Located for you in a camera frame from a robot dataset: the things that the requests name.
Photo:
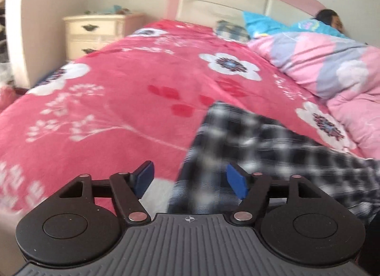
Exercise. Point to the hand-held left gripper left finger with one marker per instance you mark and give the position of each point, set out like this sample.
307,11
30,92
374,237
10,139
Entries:
144,179

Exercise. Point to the black white plaid pants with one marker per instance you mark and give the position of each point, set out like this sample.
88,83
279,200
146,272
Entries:
252,145

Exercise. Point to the red floral blanket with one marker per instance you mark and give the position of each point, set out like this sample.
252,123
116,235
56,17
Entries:
118,100

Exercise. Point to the plaid pillow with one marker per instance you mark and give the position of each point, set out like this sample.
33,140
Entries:
231,30

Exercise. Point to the cream nightstand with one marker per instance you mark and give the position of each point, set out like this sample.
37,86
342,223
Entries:
95,35

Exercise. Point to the blue cartoon print blanket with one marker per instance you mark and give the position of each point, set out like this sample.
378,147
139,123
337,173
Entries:
267,25

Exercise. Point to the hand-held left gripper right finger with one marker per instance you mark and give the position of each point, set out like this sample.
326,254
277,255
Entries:
237,181

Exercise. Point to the blue cloth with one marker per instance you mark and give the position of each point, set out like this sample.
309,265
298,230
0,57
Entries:
114,9

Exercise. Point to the pink grey floral quilt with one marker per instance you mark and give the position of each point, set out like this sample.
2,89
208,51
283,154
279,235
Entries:
341,65

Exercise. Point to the red plastic bag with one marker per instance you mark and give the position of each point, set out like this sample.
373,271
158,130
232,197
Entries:
7,97

